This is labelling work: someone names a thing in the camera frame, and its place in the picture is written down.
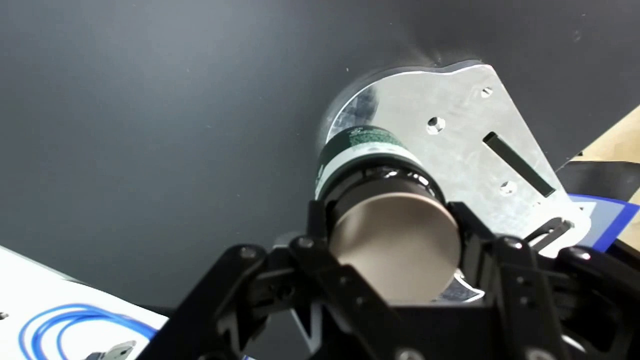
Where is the blue tape strip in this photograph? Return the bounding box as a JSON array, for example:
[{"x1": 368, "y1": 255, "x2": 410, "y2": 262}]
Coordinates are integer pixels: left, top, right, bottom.
[{"x1": 566, "y1": 191, "x2": 640, "y2": 255}]

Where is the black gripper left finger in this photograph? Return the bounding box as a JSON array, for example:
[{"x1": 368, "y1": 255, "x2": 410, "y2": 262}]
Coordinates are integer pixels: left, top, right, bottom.
[{"x1": 135, "y1": 197, "x2": 385, "y2": 360}]

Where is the white paper sheet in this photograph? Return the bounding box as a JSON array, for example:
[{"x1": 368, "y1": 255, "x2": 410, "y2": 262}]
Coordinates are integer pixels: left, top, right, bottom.
[{"x1": 0, "y1": 244, "x2": 170, "y2": 360}]

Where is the dark green bottle tan cap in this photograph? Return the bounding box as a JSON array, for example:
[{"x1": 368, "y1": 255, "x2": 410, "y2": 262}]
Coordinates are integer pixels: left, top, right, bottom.
[{"x1": 310, "y1": 124, "x2": 490, "y2": 306}]

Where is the dark blue cable coil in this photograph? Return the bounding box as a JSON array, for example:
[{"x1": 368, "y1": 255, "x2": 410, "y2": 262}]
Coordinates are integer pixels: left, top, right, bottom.
[{"x1": 16, "y1": 302, "x2": 160, "y2": 360}]

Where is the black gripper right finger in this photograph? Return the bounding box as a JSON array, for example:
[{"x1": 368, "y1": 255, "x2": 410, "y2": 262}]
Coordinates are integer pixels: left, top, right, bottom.
[{"x1": 446, "y1": 199, "x2": 640, "y2": 360}]

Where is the white round plate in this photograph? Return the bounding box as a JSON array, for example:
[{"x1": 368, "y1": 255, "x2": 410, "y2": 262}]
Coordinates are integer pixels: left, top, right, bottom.
[{"x1": 317, "y1": 59, "x2": 594, "y2": 260}]

